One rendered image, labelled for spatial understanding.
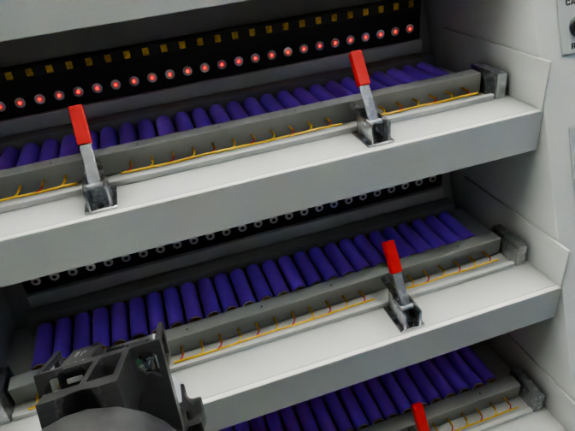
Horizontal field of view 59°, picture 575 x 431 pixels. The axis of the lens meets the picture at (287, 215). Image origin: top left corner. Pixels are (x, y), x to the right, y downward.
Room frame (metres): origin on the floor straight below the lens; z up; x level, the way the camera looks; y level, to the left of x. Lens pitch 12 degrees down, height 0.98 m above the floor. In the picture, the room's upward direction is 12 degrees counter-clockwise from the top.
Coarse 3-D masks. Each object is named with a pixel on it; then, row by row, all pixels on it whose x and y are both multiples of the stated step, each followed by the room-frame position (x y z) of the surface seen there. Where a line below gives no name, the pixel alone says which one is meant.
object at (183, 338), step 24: (480, 240) 0.58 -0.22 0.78; (384, 264) 0.56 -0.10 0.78; (408, 264) 0.55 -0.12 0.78; (432, 264) 0.56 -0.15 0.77; (456, 264) 0.56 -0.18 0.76; (480, 264) 0.56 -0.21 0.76; (312, 288) 0.54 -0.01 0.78; (336, 288) 0.53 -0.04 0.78; (360, 288) 0.54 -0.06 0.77; (408, 288) 0.54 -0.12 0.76; (240, 312) 0.52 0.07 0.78; (264, 312) 0.51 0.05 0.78; (288, 312) 0.52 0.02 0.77; (312, 312) 0.52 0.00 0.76; (168, 336) 0.50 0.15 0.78; (192, 336) 0.50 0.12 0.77; (216, 336) 0.51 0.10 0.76; (240, 336) 0.50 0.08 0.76; (24, 384) 0.46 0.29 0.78
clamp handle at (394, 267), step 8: (392, 240) 0.51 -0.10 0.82; (384, 248) 0.51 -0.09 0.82; (392, 248) 0.51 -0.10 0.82; (392, 256) 0.51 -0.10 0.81; (392, 264) 0.51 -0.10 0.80; (400, 264) 0.51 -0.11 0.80; (392, 272) 0.50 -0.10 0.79; (400, 272) 0.51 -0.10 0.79; (400, 280) 0.50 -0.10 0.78; (400, 288) 0.50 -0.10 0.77; (400, 296) 0.50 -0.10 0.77; (400, 304) 0.50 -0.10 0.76
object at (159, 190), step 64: (384, 0) 0.66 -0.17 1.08; (64, 64) 0.57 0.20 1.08; (128, 64) 0.59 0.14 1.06; (192, 64) 0.61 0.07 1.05; (256, 64) 0.63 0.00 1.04; (320, 64) 0.65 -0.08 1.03; (384, 64) 0.65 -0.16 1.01; (448, 64) 0.67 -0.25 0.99; (512, 64) 0.55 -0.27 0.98; (0, 128) 0.57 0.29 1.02; (64, 128) 0.57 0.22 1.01; (128, 128) 0.56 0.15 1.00; (192, 128) 0.54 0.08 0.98; (256, 128) 0.53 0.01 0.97; (320, 128) 0.52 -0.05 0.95; (384, 128) 0.50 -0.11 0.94; (448, 128) 0.51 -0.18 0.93; (512, 128) 0.52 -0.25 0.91; (0, 192) 0.48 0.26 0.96; (64, 192) 0.47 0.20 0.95; (128, 192) 0.46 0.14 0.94; (192, 192) 0.45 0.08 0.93; (256, 192) 0.46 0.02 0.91; (320, 192) 0.48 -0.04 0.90; (0, 256) 0.42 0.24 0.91; (64, 256) 0.43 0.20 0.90
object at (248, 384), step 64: (192, 256) 0.60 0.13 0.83; (512, 256) 0.57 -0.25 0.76; (0, 320) 0.54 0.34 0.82; (384, 320) 0.51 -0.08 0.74; (448, 320) 0.50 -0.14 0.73; (512, 320) 0.52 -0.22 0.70; (0, 384) 0.46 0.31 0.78; (192, 384) 0.46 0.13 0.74; (256, 384) 0.45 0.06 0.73; (320, 384) 0.47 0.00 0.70
